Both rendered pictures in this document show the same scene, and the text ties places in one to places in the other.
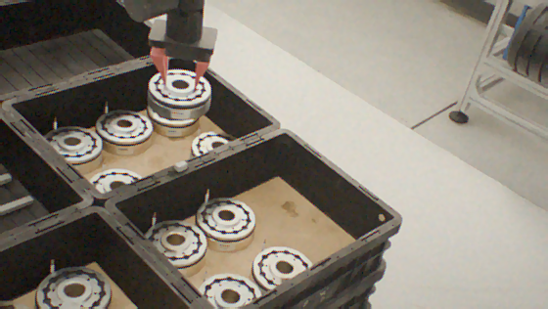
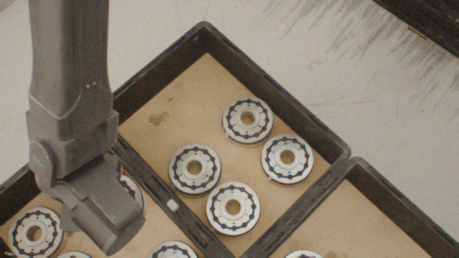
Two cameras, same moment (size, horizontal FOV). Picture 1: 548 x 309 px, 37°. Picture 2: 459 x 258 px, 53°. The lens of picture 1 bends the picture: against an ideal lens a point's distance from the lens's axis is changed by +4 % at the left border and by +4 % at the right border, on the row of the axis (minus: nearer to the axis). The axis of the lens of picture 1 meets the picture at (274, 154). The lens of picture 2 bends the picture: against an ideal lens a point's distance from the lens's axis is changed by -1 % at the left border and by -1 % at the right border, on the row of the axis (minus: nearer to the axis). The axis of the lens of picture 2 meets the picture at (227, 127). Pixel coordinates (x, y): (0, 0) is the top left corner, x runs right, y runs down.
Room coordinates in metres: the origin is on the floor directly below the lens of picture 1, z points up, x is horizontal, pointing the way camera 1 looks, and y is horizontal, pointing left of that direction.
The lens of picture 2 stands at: (0.90, 0.30, 1.72)
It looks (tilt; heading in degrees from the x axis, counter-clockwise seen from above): 69 degrees down; 280
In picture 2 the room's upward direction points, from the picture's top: 4 degrees counter-clockwise
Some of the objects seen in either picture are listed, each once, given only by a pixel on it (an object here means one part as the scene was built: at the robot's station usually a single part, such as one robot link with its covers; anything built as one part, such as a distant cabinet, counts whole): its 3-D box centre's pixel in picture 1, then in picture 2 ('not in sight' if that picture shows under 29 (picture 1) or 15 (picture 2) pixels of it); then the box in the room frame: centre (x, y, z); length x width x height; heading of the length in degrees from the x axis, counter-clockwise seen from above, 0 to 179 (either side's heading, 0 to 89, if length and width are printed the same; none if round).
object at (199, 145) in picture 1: (218, 149); not in sight; (1.20, 0.11, 0.86); 0.10 x 0.10 x 0.01
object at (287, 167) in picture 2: (230, 297); (287, 157); (0.84, 0.02, 0.86); 0.05 x 0.05 x 0.01
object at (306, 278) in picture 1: (258, 215); (219, 134); (0.97, 0.00, 0.92); 0.40 x 0.30 x 0.02; 140
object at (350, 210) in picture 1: (253, 238); (219, 142); (0.97, 0.00, 0.87); 0.40 x 0.30 x 0.11; 140
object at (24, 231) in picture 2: not in sight; (34, 233); (1.29, 0.21, 0.86); 0.05 x 0.05 x 0.01
